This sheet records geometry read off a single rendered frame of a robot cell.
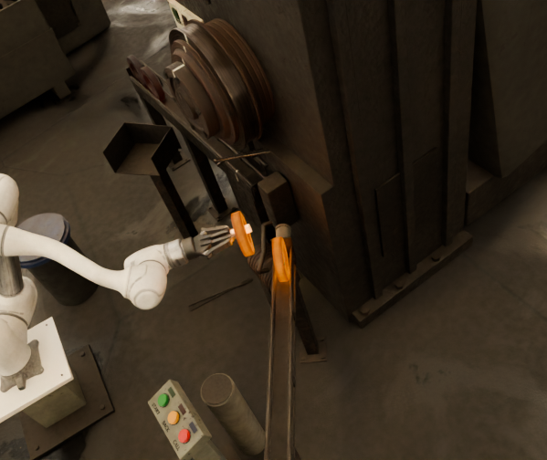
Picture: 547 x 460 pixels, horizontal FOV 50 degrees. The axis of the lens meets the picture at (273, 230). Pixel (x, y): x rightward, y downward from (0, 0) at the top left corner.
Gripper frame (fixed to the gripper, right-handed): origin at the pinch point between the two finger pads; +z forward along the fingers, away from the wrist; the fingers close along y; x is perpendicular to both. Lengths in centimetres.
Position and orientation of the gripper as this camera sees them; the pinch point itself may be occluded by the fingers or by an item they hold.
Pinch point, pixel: (240, 231)
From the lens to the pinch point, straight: 197.5
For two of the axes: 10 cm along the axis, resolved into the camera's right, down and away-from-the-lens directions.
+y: 2.1, 7.3, -6.5
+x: -2.5, -6.0, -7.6
